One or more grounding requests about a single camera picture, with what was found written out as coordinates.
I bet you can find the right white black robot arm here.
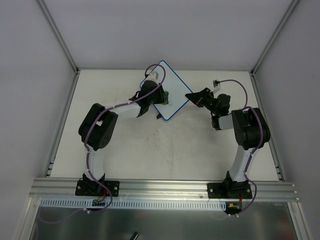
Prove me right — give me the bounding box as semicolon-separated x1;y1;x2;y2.
185;88;271;199

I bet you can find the blue framed whiteboard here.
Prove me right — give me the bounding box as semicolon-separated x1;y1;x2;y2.
139;60;192;121

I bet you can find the left aluminium frame post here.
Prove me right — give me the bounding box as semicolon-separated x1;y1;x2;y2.
36;0;80;75

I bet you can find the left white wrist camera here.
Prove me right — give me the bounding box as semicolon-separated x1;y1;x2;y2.
145;72;159;83

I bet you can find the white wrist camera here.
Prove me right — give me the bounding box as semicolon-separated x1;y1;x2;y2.
211;79;221;93
145;72;159;83

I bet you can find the aluminium front rail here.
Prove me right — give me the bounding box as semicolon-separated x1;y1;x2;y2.
29;177;300;202

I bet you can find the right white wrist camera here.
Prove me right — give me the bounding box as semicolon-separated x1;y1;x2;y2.
211;79;221;93

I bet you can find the green whiteboard eraser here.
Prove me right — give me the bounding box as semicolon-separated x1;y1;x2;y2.
161;91;169;105

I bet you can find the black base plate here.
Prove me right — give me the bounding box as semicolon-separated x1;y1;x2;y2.
75;178;120;197
206;181;253;200

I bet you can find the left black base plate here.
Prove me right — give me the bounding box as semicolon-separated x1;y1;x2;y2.
75;178;120;197

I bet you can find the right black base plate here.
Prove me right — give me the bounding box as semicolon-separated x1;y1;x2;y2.
206;181;253;200

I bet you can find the white slotted cable duct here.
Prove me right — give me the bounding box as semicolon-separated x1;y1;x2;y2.
39;198;227;211

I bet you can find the aluminium frame post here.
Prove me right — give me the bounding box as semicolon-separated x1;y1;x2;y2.
36;0;80;75
250;0;301;76

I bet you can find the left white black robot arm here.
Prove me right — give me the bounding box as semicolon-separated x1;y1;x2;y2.
75;80;169;196

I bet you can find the right aluminium frame post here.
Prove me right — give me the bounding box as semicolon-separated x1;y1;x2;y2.
250;0;301;76

